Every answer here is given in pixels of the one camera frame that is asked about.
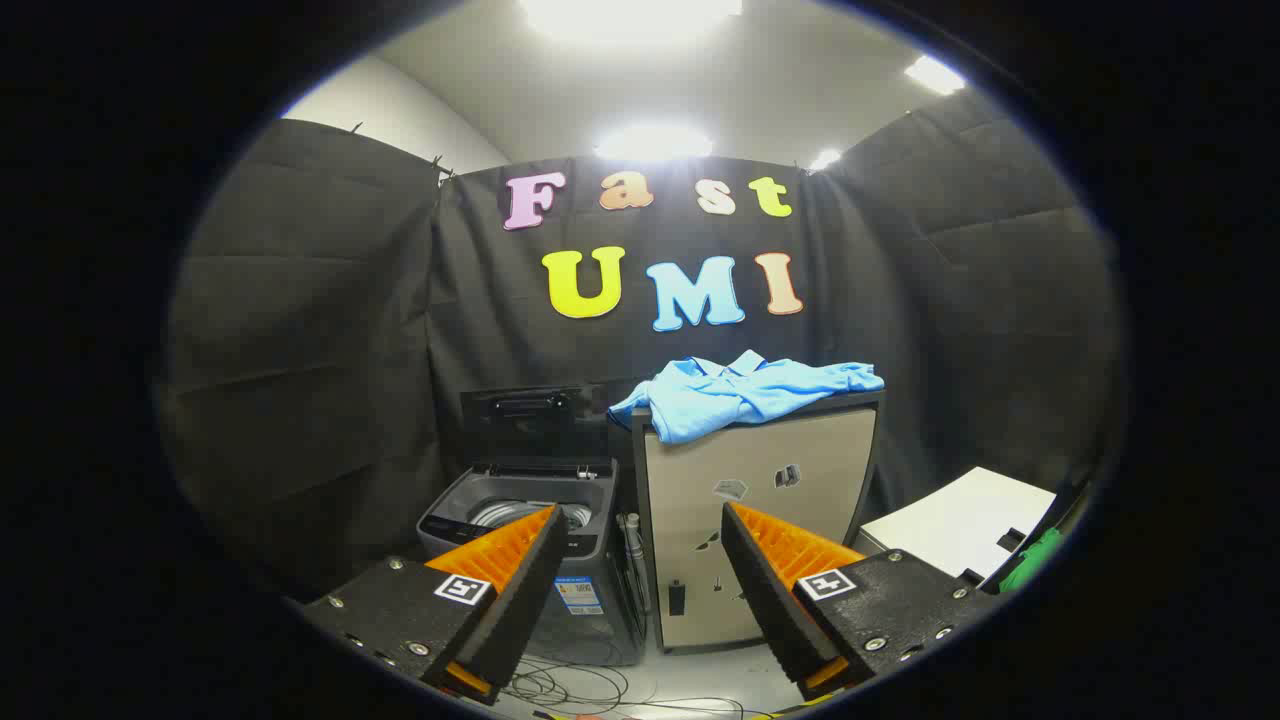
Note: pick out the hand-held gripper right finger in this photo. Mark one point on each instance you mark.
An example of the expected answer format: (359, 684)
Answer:
(765, 590)

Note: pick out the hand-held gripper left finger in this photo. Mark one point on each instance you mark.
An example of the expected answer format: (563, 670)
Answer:
(520, 600)

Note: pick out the grey top-load washing machine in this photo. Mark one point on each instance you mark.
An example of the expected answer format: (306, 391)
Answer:
(595, 620)

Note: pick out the dark glass washing machine lid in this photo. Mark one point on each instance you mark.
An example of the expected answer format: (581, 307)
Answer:
(535, 425)

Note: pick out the light blue polo shirt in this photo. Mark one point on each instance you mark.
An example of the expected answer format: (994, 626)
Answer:
(740, 395)

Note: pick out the beige cabinet with dark top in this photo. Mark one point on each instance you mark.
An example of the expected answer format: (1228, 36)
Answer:
(760, 460)

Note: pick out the green object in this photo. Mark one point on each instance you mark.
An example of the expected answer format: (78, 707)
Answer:
(1035, 560)

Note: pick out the black backdrop cloth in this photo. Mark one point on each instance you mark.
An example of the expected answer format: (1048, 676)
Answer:
(330, 350)

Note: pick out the small ceiling light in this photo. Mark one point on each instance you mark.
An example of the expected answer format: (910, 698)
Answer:
(826, 160)

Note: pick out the large ceiling light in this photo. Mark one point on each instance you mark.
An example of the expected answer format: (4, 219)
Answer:
(630, 15)

